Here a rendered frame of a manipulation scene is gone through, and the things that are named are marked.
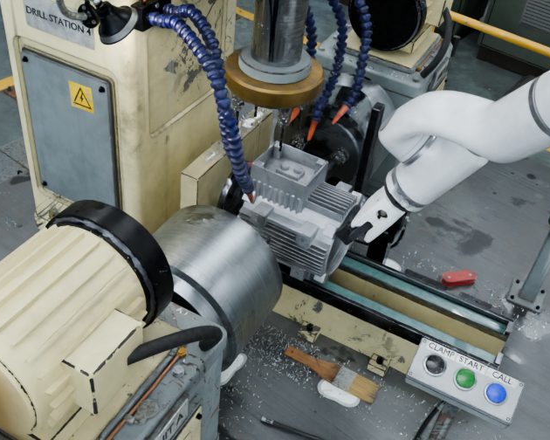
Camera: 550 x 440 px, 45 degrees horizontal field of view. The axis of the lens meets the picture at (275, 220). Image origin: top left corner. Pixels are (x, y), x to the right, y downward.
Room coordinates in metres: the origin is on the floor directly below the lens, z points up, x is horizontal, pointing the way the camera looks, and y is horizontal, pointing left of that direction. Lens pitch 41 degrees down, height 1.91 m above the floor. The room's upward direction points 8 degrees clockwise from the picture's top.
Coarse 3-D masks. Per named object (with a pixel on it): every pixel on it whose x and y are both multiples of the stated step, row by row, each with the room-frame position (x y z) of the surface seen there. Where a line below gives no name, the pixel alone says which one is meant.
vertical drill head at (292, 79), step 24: (264, 0) 1.05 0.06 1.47; (288, 0) 1.04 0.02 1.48; (264, 24) 1.05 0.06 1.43; (288, 24) 1.05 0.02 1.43; (240, 48) 1.14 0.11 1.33; (264, 48) 1.05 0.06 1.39; (288, 48) 1.05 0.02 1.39; (240, 72) 1.05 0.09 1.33; (264, 72) 1.02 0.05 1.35; (288, 72) 1.03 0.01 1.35; (312, 72) 1.08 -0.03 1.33; (240, 96) 1.01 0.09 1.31; (264, 96) 1.00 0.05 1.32; (288, 96) 1.00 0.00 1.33; (312, 96) 1.03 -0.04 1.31; (288, 120) 1.03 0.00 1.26
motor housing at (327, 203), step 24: (336, 192) 1.04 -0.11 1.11; (240, 216) 1.01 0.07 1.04; (288, 216) 1.00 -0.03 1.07; (312, 216) 0.99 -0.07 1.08; (336, 216) 0.98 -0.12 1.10; (288, 240) 0.96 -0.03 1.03; (336, 240) 1.06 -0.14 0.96; (288, 264) 0.96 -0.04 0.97; (312, 264) 0.93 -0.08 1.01; (336, 264) 1.01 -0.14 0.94
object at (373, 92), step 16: (352, 80) 1.39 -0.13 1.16; (368, 80) 1.41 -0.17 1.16; (336, 96) 1.31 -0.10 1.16; (368, 96) 1.35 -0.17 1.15; (384, 96) 1.38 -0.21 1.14; (304, 112) 1.29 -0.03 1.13; (336, 112) 1.26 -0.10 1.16; (352, 112) 1.27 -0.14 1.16; (384, 112) 1.34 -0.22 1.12; (288, 128) 1.30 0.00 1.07; (304, 128) 1.28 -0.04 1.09; (320, 128) 1.26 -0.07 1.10; (336, 128) 1.25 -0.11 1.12; (352, 128) 1.24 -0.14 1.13; (288, 144) 1.29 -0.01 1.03; (304, 144) 1.26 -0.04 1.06; (320, 144) 1.26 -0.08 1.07; (336, 144) 1.25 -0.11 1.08; (352, 144) 1.23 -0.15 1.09; (336, 160) 1.21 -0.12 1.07; (352, 160) 1.23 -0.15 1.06; (336, 176) 1.24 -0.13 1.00; (352, 176) 1.23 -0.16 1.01; (368, 176) 1.22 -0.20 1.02
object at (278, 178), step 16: (272, 144) 1.12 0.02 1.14; (256, 160) 1.06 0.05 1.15; (272, 160) 1.11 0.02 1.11; (288, 160) 1.12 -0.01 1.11; (304, 160) 1.10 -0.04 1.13; (320, 160) 1.09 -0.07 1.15; (256, 176) 1.04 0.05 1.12; (272, 176) 1.02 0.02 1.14; (288, 176) 1.05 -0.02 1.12; (304, 176) 1.07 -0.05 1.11; (320, 176) 1.06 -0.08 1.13; (272, 192) 1.02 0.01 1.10; (288, 192) 1.01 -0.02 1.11; (304, 192) 1.00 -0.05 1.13
